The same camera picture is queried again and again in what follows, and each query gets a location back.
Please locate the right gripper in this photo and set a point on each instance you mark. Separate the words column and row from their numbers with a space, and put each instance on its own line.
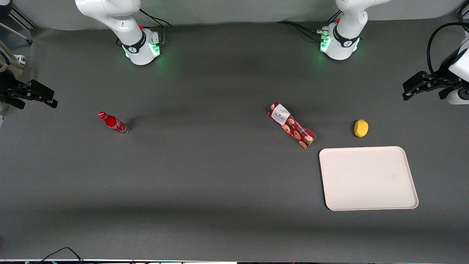
column 8, row 89

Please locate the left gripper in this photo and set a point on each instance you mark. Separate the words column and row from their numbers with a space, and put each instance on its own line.
column 440, row 74

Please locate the red cookie box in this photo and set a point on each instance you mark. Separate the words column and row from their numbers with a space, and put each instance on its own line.
column 292, row 125

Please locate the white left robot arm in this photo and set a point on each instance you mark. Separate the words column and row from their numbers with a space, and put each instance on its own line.
column 342, row 36

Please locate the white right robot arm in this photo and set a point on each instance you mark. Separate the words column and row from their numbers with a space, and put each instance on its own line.
column 124, row 25

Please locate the cream rectangular plastic tray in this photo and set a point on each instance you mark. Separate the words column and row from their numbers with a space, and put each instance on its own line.
column 367, row 178

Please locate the yellow lemon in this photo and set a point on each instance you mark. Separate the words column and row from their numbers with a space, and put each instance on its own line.
column 361, row 128

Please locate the red cola bottle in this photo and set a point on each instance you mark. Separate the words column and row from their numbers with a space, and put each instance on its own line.
column 113, row 123

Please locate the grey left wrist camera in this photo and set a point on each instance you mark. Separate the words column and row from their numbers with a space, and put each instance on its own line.
column 458, row 97

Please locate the black metal frame bar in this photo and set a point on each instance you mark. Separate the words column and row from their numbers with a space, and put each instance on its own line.
column 22, row 22

